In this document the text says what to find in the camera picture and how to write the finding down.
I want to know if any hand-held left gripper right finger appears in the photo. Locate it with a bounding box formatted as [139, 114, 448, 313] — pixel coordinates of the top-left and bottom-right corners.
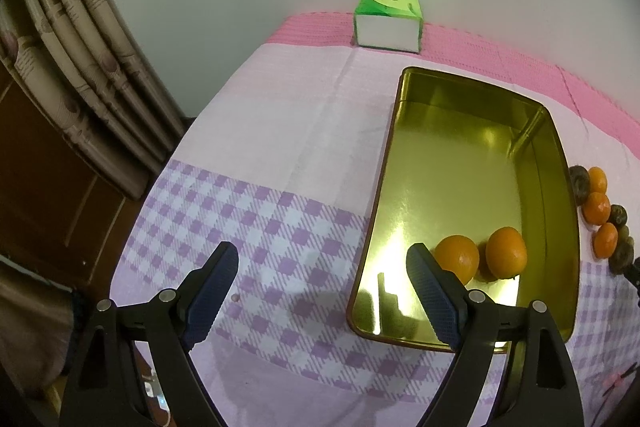
[405, 243, 586, 427]

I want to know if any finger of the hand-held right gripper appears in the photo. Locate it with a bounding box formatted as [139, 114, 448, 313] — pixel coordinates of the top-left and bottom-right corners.
[624, 257, 640, 298]

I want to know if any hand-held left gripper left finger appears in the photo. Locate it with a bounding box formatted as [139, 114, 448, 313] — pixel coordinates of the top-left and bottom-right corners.
[59, 241, 240, 427]

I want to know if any orange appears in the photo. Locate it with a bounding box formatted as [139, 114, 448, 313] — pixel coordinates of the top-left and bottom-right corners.
[582, 192, 612, 225]
[593, 223, 619, 258]
[434, 234, 481, 286]
[587, 167, 608, 195]
[485, 227, 528, 280]

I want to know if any gold rectangular tin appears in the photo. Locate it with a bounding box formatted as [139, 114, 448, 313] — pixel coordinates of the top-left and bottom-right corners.
[346, 67, 581, 354]

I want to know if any pink checked tablecloth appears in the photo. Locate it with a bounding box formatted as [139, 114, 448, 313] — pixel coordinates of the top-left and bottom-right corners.
[107, 12, 640, 427]

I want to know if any brown cloth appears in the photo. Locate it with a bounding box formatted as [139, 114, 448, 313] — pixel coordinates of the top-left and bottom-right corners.
[0, 257, 76, 388]

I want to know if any brown wooden door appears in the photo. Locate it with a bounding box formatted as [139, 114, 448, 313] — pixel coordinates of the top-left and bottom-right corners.
[0, 67, 146, 288]

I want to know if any green tissue box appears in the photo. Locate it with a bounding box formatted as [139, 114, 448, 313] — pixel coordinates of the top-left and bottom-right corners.
[353, 0, 425, 54]

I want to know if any beige patterned curtain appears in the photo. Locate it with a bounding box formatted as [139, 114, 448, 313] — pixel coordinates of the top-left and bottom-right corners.
[0, 0, 188, 202]

